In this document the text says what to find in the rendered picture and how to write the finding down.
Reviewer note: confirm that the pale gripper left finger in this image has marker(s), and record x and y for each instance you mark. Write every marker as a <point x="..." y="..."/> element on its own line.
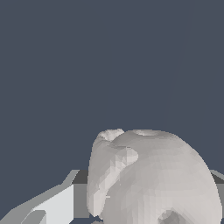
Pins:
<point x="58" y="201"/>

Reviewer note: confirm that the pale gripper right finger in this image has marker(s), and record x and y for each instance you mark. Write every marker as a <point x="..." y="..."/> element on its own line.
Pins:
<point x="219" y="178"/>

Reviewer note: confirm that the white rounded lumpy object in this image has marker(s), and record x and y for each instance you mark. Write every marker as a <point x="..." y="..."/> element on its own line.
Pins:
<point x="157" y="180"/>

